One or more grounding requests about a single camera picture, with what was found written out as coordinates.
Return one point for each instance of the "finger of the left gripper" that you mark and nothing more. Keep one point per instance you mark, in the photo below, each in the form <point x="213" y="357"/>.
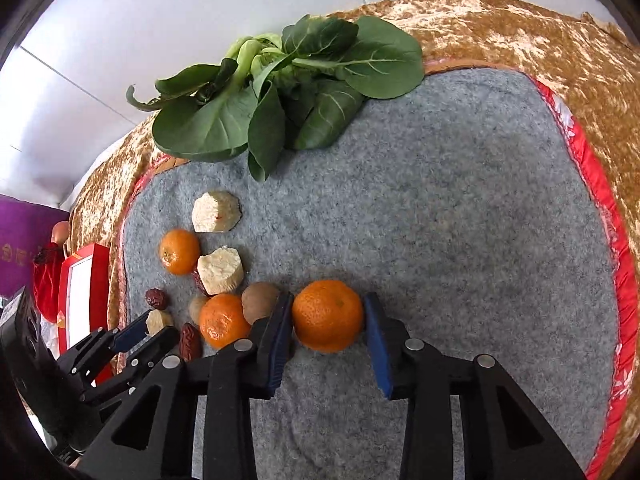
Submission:
<point x="129" y="369"/>
<point x="90" y="359"/>

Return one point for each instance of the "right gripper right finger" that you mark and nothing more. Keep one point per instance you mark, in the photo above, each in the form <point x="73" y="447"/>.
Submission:
<point x="504" y="435"/>

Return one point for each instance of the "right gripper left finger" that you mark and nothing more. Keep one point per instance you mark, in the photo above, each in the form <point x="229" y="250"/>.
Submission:
<point x="151" y="435"/>

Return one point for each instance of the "wrinkled red jujube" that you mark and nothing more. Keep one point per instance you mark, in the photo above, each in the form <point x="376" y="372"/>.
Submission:
<point x="190" y="345"/>

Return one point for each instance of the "brown longan fruit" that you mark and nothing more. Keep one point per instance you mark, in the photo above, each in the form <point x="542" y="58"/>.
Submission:
<point x="196" y="304"/>
<point x="258" y="301"/>

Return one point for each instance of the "small white sugarcane piece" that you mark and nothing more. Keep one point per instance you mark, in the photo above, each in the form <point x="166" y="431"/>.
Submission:
<point x="157" y="320"/>

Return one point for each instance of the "large orange mandarin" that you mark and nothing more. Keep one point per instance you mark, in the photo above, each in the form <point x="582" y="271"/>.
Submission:
<point x="328" y="316"/>

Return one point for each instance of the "small orange mandarin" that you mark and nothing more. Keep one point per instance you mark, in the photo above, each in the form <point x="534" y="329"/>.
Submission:
<point x="179" y="251"/>

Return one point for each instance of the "red white gift box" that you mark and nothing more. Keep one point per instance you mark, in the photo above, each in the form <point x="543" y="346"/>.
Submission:
<point x="82" y="295"/>

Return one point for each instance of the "red cloth bag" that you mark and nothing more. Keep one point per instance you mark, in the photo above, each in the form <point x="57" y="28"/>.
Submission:
<point x="46" y="275"/>

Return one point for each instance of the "peach coloured fruit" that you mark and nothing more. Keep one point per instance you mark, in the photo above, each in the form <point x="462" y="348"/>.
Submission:
<point x="60" y="233"/>

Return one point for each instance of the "purple bag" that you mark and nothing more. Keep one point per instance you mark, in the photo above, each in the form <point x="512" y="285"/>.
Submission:
<point x="24" y="229"/>

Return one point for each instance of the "grey felt mat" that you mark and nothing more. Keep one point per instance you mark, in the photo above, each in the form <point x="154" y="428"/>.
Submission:
<point x="400" y="239"/>

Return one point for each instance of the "green bok choy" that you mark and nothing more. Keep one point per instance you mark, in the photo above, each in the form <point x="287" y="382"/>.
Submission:
<point x="296" y="90"/>

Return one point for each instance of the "golden velvet tablecloth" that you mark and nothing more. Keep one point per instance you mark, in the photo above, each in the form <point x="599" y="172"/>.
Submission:
<point x="591" y="65"/>

